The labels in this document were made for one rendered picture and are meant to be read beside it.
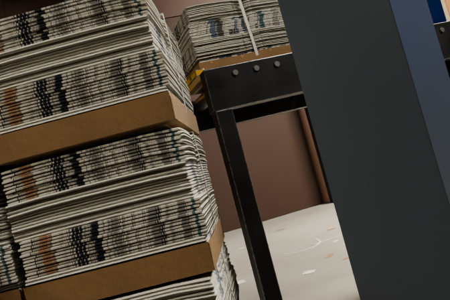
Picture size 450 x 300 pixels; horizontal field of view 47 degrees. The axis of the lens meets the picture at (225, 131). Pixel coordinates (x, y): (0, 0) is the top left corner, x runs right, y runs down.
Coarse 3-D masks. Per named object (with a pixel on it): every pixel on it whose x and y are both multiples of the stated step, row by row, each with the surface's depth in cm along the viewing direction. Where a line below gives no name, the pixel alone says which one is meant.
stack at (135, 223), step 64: (128, 0) 81; (0, 64) 81; (64, 64) 81; (128, 64) 80; (0, 128) 80; (0, 192) 81; (64, 192) 79; (128, 192) 79; (192, 192) 79; (0, 256) 79; (64, 256) 79; (128, 256) 78
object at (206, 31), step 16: (192, 16) 161; (208, 16) 162; (224, 16) 164; (176, 32) 178; (192, 32) 160; (208, 32) 161; (224, 32) 162; (192, 48) 161; (208, 48) 160; (224, 48) 161; (240, 48) 163; (192, 64) 165
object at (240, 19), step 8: (232, 0) 165; (248, 0) 166; (232, 8) 165; (248, 8) 166; (240, 16) 165; (248, 16) 166; (240, 24) 165; (240, 32) 164; (256, 32) 165; (248, 40) 164; (256, 40) 164; (248, 48) 164
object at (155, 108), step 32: (160, 96) 79; (32, 128) 79; (64, 128) 79; (96, 128) 79; (128, 128) 79; (192, 128) 102; (0, 160) 79; (160, 256) 77; (192, 256) 77; (32, 288) 78; (64, 288) 78; (96, 288) 77; (128, 288) 77
